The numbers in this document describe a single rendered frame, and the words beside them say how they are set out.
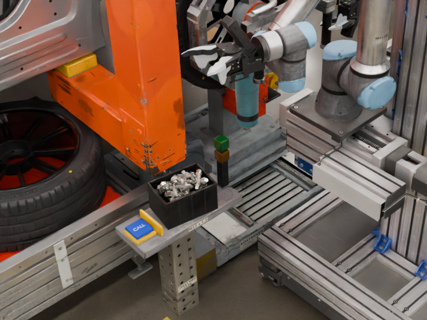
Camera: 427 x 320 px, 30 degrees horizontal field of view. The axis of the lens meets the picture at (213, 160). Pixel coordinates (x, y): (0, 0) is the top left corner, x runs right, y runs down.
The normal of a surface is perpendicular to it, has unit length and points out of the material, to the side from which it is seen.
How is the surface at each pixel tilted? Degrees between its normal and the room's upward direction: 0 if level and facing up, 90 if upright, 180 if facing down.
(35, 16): 90
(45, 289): 90
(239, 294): 0
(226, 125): 90
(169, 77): 90
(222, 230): 0
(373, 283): 0
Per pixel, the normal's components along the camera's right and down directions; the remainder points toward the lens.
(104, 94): -0.76, 0.43
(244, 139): -0.04, -0.78
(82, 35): 0.64, 0.46
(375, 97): 0.47, 0.64
